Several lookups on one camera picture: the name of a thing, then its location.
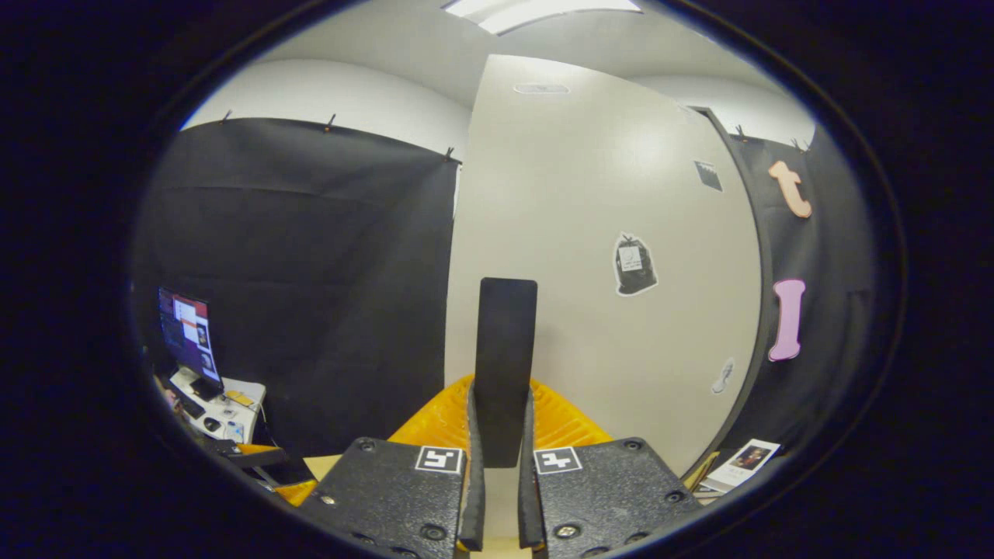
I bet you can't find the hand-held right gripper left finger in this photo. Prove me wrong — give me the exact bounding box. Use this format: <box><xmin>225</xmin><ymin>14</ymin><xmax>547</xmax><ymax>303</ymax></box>
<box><xmin>297</xmin><ymin>375</ymin><xmax>488</xmax><ymax>559</ymax></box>

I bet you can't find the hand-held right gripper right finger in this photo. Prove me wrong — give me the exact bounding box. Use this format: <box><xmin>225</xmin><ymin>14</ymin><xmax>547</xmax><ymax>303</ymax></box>
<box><xmin>516</xmin><ymin>377</ymin><xmax>705</xmax><ymax>559</ymax></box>

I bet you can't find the black cabinet door handle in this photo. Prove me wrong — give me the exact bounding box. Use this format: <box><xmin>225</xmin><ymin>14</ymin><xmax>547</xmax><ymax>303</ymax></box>
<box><xmin>474</xmin><ymin>277</ymin><xmax>538</xmax><ymax>469</ymax></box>

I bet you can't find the dark grey cabinet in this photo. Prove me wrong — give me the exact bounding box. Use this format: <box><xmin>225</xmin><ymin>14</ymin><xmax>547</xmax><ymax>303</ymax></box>
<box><xmin>687</xmin><ymin>105</ymin><xmax>777</xmax><ymax>476</ymax></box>

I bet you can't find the light grey cabinet door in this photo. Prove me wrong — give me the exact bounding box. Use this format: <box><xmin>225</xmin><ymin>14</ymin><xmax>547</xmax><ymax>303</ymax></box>
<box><xmin>444</xmin><ymin>53</ymin><xmax>763</xmax><ymax>538</ymax></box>

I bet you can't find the white desk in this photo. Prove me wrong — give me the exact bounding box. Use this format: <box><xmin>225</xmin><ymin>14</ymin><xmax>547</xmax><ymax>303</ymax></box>
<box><xmin>167</xmin><ymin>366</ymin><xmax>267</xmax><ymax>445</ymax></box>

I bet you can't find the white picture cover book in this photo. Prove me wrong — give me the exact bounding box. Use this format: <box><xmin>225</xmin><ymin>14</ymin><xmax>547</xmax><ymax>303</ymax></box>
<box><xmin>701</xmin><ymin>439</ymin><xmax>781</xmax><ymax>495</ymax></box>

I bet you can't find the computer monitor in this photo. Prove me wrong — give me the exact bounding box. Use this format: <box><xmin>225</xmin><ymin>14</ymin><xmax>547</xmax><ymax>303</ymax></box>
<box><xmin>158</xmin><ymin>287</ymin><xmax>224</xmax><ymax>401</ymax></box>

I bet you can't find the black backdrop cloth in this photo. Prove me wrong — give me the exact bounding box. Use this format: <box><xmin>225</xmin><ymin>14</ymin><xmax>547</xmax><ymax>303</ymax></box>
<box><xmin>128</xmin><ymin>116</ymin><xmax>878</xmax><ymax>467</ymax></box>

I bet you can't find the long ceiling light panel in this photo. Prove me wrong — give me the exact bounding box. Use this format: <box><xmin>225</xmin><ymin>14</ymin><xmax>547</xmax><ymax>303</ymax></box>
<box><xmin>443</xmin><ymin>0</ymin><xmax>644</xmax><ymax>36</ymax></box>

